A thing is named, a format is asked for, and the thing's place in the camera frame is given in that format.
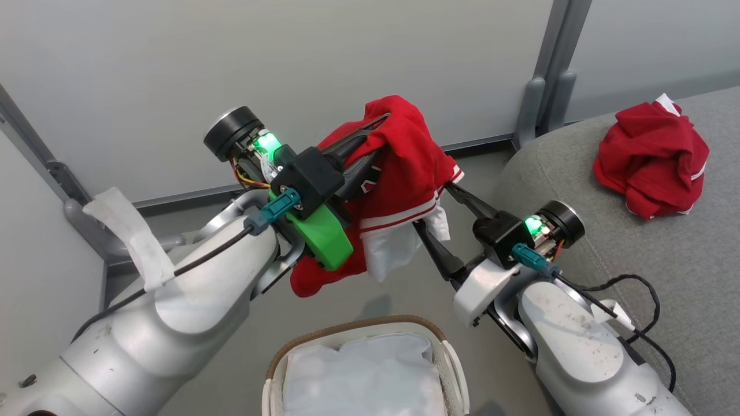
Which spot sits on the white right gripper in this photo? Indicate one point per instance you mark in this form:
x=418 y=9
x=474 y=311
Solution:
x=480 y=292

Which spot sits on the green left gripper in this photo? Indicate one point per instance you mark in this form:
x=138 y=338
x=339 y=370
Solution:
x=324 y=237

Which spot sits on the red white striped garment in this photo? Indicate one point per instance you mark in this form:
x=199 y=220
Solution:
x=404 y=167

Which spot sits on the red garment with white trim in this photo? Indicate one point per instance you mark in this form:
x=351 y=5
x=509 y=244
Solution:
x=653 y=156

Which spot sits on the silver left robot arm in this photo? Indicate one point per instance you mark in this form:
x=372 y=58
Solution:
x=173 y=323

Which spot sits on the white tape strip on arm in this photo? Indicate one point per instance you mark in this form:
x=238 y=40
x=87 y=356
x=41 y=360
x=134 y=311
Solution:
x=130 y=231

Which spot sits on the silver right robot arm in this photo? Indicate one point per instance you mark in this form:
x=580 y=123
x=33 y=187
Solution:
x=572 y=346

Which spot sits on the grey fabric sofa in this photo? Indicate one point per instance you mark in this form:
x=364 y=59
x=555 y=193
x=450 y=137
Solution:
x=694 y=260

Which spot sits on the white basket liner cloth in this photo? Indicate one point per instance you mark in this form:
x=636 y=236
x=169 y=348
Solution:
x=364 y=375

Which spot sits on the white laundry basket brown rim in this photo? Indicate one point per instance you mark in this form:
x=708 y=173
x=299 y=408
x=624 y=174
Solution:
x=272 y=375

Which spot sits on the grey tubular partition foot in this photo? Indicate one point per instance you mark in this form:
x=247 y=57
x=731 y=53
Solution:
x=87 y=228

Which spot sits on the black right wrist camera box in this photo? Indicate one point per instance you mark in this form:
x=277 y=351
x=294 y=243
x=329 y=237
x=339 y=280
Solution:
x=497 y=237

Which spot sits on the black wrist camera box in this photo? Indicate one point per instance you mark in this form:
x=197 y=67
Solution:
x=497 y=237
x=309 y=176

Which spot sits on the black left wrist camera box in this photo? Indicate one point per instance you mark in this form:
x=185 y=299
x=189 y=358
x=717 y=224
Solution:
x=309 y=176

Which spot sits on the grey rounded post brace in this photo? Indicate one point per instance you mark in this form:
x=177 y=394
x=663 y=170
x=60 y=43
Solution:
x=529 y=112
x=559 y=101

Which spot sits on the aluminium partition bottom rail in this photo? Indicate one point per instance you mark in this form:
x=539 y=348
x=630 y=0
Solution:
x=173 y=197

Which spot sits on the grey double partition post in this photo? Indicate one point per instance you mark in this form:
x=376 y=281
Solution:
x=561 y=34

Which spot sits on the grey corner partition post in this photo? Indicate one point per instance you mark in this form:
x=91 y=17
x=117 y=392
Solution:
x=29 y=136

